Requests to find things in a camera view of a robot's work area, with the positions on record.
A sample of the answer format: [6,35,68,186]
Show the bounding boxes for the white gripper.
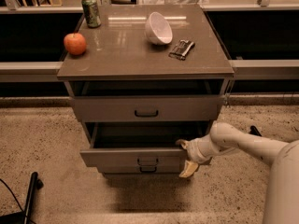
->
[176,138,210,178]

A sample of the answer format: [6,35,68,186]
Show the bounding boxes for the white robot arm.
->
[176,121,299,224]

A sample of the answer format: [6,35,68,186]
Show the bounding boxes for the grey top drawer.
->
[70,95,223,122]

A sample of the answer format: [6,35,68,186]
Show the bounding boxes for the grey drawer cabinet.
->
[56,4,235,180]

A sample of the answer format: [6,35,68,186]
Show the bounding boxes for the black stand leg right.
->
[249,126,261,136]

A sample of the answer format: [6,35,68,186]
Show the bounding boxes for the black stand leg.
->
[249,126,261,136]
[0,172,44,224]

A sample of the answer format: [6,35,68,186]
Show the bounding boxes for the dark snack packet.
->
[168,40,195,61]

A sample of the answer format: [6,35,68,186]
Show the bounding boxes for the white bowl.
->
[145,12,173,46]

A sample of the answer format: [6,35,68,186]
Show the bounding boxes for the red apple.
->
[64,33,87,55]

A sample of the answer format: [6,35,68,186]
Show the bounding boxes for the black stand leg left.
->
[0,172,44,224]

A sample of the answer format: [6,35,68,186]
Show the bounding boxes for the green soda can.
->
[81,0,101,28]

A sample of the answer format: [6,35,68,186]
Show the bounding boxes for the metal railing frame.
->
[0,0,299,82]

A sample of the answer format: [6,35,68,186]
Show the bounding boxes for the black cable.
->
[0,178,26,217]

